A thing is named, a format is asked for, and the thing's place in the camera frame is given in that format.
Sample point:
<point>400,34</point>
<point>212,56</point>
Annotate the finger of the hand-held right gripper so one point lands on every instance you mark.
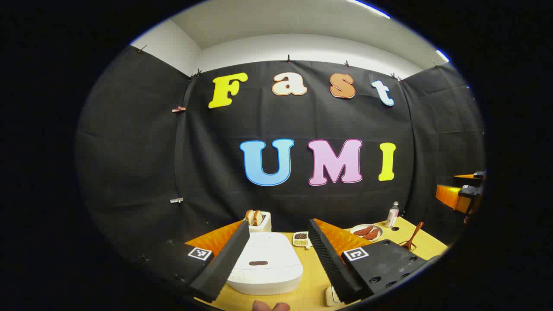
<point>468,176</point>
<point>449,196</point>

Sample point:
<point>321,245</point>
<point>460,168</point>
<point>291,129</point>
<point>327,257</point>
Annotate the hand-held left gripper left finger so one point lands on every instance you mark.
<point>224,263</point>

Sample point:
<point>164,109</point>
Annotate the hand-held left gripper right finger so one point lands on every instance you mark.
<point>332,263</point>

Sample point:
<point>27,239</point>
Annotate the white rice cooker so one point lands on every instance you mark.
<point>272,250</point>

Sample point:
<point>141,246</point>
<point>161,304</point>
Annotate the brown wooden spoon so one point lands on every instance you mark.
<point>414,235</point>

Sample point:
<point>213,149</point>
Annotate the white round plate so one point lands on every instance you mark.
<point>356,237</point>

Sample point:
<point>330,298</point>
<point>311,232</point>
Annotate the white divided bean dish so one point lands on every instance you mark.
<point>301,239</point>

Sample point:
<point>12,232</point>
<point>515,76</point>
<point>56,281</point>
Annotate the red sausage piece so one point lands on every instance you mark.
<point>363,230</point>
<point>371,235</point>

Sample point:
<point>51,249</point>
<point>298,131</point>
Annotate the toast bread slice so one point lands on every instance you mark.
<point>258,218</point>
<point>249,217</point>

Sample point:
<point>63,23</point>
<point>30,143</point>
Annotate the white toaster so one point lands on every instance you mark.
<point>264,225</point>

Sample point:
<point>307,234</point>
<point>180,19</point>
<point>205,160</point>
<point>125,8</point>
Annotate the small clear bottle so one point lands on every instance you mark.
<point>392,216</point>

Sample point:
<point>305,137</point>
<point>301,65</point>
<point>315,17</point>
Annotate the black backdrop cloth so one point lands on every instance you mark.
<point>207,142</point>

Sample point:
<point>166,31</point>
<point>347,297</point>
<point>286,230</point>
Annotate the short ceiling light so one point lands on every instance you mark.
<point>443,56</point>

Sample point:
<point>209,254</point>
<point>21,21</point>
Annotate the red cloth clip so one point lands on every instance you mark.
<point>178,109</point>

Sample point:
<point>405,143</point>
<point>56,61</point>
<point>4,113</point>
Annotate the long ceiling light strip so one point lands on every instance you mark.
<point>369,8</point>

